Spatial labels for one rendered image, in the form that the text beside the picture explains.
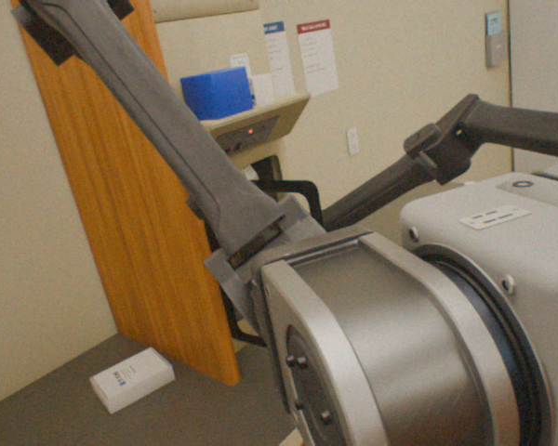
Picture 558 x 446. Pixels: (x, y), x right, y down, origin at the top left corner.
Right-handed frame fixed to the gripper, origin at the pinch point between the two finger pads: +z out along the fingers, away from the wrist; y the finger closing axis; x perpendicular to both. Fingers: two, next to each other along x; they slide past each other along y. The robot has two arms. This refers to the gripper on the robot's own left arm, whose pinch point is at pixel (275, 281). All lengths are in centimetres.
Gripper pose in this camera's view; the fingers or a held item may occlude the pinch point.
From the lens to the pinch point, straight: 101.2
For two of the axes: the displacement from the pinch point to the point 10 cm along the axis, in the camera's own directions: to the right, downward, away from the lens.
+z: 4.2, 6.9, 5.9
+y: -4.6, 7.2, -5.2
